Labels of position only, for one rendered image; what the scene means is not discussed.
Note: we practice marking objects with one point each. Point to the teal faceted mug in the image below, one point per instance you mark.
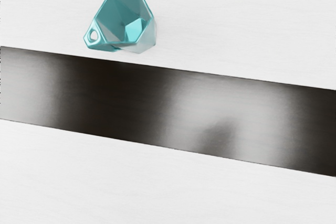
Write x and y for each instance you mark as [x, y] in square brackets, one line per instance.
[119, 16]

